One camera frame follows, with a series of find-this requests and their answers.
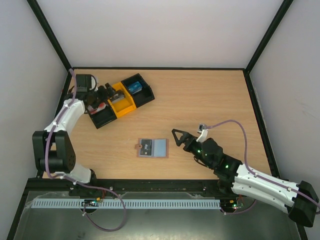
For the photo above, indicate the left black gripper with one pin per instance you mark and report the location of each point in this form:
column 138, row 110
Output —
column 105, row 96

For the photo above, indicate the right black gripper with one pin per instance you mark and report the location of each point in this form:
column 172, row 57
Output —
column 187, row 140

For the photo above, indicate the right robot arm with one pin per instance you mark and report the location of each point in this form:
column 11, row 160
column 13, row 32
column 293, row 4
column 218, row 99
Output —
column 298, row 200

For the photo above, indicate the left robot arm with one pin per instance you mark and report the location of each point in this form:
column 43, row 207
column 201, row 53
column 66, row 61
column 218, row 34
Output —
column 52, row 147

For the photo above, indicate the black VIP card stack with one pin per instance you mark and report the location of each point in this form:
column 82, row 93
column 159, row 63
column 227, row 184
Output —
column 118, row 98

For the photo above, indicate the white red card stack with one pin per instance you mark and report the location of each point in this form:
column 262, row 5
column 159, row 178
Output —
column 95, row 108

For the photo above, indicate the blue card stack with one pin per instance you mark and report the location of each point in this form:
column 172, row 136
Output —
column 134, row 87

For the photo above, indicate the yellow middle bin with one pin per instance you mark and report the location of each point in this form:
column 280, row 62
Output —
column 125, row 105

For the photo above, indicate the left black bin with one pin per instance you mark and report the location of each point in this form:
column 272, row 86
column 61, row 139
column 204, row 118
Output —
column 103, row 117

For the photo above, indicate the grey metal front plate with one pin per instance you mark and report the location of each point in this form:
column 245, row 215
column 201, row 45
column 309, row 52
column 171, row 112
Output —
column 148, row 216

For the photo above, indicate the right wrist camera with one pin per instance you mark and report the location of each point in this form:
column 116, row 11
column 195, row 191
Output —
column 203, row 133

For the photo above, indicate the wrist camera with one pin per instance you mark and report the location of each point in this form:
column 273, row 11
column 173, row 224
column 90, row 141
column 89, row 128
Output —
column 94, row 83
column 203, row 133

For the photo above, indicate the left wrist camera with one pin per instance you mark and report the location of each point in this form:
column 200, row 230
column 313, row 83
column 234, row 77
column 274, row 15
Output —
column 94, row 83

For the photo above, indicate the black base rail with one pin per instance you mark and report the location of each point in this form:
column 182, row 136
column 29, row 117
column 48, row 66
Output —
column 205, row 188

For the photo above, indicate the black enclosure frame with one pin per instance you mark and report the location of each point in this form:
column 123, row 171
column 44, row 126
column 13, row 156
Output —
column 281, row 12

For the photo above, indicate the light blue cable duct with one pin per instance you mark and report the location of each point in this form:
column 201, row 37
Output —
column 125, row 203

